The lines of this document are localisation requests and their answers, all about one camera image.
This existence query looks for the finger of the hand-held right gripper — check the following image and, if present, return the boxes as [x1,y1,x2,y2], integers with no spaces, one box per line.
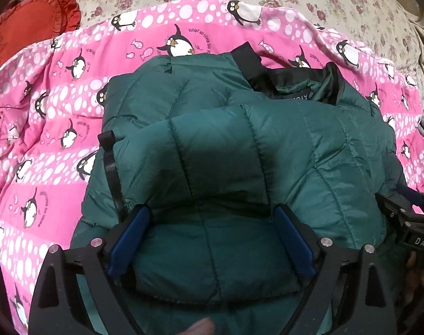
[375,183,424,234]

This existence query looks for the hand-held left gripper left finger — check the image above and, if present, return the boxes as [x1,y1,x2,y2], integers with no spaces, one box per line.
[28,206,185,335]

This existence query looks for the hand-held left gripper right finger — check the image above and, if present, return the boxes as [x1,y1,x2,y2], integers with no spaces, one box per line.
[274,205,398,335]

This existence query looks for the green puffer jacket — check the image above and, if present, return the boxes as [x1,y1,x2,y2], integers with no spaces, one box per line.
[70,41,412,335]

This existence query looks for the person's right hand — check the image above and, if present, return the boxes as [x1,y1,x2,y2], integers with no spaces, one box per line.
[405,251,424,291]

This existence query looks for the person's left hand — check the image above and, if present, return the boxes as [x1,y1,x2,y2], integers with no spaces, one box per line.
[187,317,217,335]

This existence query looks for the pink penguin print blanket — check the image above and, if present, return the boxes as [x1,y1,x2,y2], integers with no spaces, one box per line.
[0,0,424,335]

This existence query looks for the floral beige quilt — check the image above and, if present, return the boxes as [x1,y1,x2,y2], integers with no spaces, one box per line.
[63,0,424,95]

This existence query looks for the red ruffled pillow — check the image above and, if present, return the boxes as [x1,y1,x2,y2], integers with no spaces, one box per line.
[0,0,83,123]

